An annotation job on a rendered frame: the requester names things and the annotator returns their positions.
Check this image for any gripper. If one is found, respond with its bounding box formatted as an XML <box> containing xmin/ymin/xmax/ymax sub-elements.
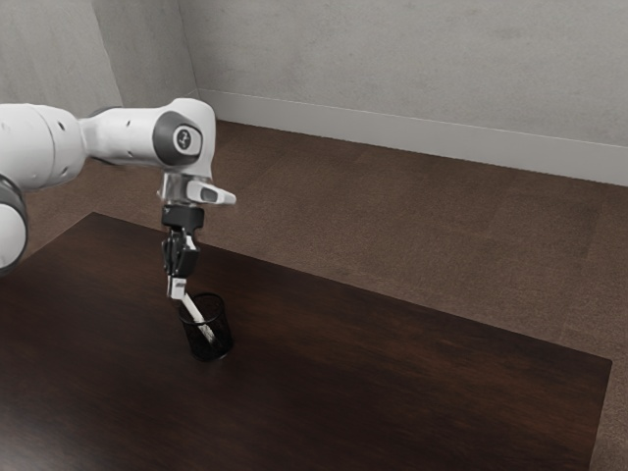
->
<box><xmin>161</xmin><ymin>205</ymin><xmax>205</xmax><ymax>300</ymax></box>

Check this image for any white pen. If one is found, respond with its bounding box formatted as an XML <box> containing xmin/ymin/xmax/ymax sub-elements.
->
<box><xmin>178</xmin><ymin>292</ymin><xmax>220</xmax><ymax>345</ymax></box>

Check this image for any black mesh pen holder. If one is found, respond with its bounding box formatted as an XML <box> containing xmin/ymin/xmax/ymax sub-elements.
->
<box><xmin>178</xmin><ymin>291</ymin><xmax>236</xmax><ymax>364</ymax></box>

